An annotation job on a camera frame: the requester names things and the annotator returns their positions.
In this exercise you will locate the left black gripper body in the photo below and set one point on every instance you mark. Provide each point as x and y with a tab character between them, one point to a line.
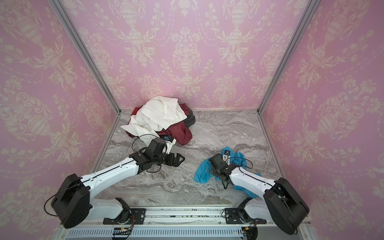
165	158

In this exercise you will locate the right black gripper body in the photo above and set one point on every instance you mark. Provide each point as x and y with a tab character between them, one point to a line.
223	177

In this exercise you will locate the teal cloth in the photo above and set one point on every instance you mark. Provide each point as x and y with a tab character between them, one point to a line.
203	173

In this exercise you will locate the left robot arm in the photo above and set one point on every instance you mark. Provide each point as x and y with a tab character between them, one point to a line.
75	201

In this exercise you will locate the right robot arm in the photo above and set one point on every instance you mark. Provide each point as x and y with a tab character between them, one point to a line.
282	204

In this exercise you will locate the dark grey garment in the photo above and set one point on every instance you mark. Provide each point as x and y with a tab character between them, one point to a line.
190	120

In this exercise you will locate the white shirt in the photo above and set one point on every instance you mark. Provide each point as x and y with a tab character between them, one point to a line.
158	114

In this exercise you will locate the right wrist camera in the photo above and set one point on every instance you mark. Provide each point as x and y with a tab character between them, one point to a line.
226	156

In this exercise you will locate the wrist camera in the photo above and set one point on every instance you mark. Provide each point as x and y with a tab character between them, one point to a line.
170	142
226	156

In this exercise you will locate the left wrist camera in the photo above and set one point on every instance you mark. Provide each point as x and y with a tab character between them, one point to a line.
170	142

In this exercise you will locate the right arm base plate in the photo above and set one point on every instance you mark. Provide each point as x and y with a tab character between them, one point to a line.
235	216

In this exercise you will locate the aluminium front rail frame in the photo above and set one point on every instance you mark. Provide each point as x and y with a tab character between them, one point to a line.
183	223

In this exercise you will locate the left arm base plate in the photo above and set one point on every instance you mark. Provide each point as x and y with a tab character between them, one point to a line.
135	216

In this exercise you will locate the left corner aluminium post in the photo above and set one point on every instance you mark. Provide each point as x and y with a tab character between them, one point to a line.
74	34

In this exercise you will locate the corner aluminium post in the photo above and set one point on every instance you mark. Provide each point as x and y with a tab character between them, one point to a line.
74	34
296	37

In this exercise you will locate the right corner aluminium post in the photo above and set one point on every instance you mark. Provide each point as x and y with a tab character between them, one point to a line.
296	37

